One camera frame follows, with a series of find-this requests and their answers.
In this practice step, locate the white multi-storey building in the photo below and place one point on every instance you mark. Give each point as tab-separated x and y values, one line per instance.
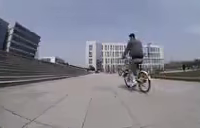
111	55

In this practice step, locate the person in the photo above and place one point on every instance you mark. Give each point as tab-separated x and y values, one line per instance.
134	48

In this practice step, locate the grey concrete paved plaza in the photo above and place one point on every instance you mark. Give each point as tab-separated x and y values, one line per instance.
101	106

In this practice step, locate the bicycle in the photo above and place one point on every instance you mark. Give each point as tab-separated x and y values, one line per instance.
143	81

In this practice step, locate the low white building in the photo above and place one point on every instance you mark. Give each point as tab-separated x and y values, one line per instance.
48	59

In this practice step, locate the wide grey stone stairs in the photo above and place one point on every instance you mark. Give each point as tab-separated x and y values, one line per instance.
24	70

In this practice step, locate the grey striped building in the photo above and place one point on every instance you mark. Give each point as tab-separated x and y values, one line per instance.
24	41

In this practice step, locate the grass strip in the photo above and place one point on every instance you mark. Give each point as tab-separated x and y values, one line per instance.
188	74

